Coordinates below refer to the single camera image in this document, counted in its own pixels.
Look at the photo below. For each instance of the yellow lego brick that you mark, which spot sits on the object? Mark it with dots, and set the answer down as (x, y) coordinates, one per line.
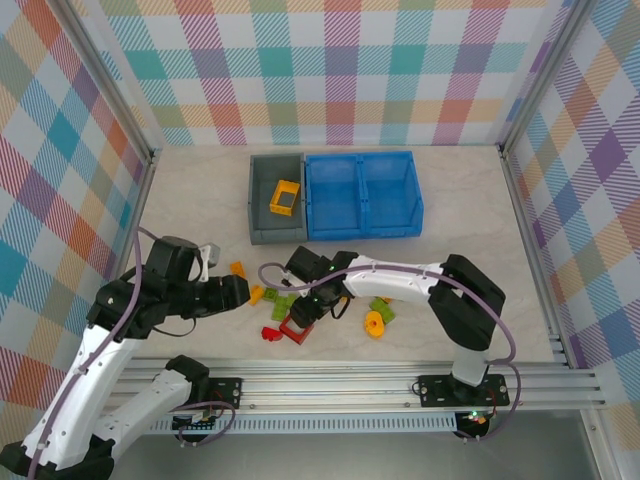
(256, 296)

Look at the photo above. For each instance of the yellow curved lego piece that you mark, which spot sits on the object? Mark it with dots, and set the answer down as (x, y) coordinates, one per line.
(238, 270)

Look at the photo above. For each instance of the red lego frame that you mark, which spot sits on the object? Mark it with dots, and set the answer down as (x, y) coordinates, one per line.
(292, 337)

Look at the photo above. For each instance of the red lego slope piece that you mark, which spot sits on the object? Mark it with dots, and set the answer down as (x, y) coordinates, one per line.
(271, 334)

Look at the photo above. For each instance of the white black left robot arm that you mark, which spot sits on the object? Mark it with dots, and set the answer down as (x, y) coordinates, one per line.
(85, 410)

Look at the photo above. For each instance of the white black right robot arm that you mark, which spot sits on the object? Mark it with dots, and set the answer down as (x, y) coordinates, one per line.
(395, 287)

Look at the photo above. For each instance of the grey plastic bin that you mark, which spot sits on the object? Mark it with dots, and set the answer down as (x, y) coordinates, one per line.
(262, 225)

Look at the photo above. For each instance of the blue plastic bin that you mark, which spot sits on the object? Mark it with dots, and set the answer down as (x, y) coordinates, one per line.
(332, 200)
(390, 195)

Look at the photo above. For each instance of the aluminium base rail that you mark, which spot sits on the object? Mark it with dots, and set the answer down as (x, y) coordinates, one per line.
(330, 385)

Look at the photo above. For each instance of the yellow lego frame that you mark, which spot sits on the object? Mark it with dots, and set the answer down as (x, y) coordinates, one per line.
(281, 210)

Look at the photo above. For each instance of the aluminium side rail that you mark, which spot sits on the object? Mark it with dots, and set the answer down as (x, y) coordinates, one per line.
(531, 240)
(137, 210)

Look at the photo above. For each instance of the aluminium corner post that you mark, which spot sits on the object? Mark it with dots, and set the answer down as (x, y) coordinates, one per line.
(543, 75)
(112, 75)

